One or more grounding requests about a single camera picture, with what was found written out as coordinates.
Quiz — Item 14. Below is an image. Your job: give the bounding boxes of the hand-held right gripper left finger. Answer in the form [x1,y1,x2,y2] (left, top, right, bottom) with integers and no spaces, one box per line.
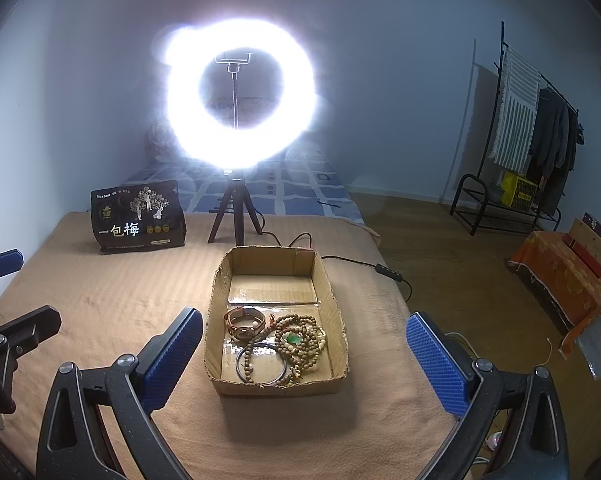
[35,307,204,480]

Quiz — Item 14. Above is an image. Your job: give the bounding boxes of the blue patterned bedsheet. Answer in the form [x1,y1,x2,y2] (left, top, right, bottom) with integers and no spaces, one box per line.
[119,151,367,227]

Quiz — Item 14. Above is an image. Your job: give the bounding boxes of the orange cloth covered stand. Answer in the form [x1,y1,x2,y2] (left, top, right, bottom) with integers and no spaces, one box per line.
[509,229,601,357]

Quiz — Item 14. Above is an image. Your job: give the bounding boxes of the red flat box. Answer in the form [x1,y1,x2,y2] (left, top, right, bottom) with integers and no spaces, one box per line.
[562,239,601,278]

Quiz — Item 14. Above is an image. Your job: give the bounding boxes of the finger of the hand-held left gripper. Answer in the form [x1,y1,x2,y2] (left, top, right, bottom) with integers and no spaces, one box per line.
[0,248,24,284]
[0,304,62,357]

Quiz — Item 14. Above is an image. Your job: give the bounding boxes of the red cord green pendant necklace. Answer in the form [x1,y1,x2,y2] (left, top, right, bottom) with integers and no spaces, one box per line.
[262,314,302,346]

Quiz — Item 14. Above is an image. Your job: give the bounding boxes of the folded patterned quilt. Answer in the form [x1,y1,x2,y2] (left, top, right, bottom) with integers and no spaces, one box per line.
[144,119,182,165]

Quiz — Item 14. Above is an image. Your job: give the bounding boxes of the dark hanging clothes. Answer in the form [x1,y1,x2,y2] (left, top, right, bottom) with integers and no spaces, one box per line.
[527,87,584,203]

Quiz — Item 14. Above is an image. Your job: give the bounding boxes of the brown wooden bead necklace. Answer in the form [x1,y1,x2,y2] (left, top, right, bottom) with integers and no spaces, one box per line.
[240,313,329,387]

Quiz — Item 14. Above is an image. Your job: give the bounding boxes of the ring light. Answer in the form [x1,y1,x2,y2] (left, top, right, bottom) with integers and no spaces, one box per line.
[152,16,327,172]

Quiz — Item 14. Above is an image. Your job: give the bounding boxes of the cardboard box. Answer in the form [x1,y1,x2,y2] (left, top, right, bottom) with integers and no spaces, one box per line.
[203,245,350,397]

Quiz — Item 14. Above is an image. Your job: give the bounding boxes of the black snack bag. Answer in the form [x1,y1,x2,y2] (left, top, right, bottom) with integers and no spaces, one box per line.
[90,179,188,254]

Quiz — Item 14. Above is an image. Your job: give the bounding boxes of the tan strap wristwatch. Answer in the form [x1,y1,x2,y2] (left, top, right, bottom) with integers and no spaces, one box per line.
[223,305,274,344]

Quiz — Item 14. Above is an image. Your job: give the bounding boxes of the phone holder clamp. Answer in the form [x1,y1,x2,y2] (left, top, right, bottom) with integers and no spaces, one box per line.
[214,51,256,75]

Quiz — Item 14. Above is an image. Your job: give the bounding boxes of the wooden box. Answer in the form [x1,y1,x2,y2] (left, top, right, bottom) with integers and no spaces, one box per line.
[567,213,601,277]

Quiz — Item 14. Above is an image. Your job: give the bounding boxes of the yellow crate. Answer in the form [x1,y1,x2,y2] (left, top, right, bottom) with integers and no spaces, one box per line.
[499,171,540,209]

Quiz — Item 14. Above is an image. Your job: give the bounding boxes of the black metal clothes rack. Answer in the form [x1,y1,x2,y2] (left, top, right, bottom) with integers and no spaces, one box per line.
[449,21,581,237]

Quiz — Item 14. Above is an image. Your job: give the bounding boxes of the black power cable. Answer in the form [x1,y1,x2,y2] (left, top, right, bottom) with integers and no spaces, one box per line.
[261,231,417,307]

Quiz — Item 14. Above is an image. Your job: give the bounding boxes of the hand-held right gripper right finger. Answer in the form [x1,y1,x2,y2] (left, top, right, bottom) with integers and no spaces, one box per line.
[405,311,570,480]

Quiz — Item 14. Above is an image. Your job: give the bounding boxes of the blue thin bangle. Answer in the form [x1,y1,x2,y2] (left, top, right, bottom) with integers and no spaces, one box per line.
[235,342,286,386]

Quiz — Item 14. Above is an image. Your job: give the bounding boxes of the striped hanging towel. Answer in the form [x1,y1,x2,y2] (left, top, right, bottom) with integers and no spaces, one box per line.
[487,46,542,173]

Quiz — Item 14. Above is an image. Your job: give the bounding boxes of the silver foil bag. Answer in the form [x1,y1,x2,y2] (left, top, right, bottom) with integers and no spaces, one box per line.
[575,314,601,380]

